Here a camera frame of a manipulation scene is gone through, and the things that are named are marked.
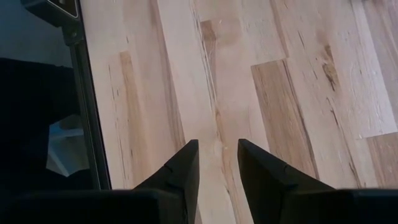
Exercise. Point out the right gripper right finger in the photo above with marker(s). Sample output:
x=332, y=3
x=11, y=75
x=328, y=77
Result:
x=267, y=186

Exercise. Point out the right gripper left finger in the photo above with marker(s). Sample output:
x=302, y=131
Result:
x=180, y=183

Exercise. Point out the black metal table frame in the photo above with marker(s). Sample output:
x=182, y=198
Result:
x=90, y=124

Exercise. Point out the black plate with white edge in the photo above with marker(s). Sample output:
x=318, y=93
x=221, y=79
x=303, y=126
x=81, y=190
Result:
x=46, y=9

